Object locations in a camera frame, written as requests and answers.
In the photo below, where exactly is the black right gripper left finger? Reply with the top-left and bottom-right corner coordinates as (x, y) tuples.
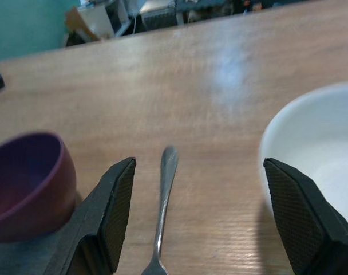
(43, 156), (137, 275)

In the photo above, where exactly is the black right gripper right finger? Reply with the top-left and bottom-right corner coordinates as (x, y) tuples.
(263, 157), (348, 275)

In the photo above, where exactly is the purple cup with handle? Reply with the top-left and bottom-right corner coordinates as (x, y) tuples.
(0, 131), (77, 243)

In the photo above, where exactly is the silver metal fork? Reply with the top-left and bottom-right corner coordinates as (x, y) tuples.
(141, 145), (180, 275)

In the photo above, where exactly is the white bowl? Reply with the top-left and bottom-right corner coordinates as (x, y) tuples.
(258, 82), (348, 233)

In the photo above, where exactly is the light wooden table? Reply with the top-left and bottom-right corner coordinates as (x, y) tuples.
(0, 0), (348, 275)

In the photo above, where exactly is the white cabinet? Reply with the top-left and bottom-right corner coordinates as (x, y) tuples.
(76, 0), (129, 38)

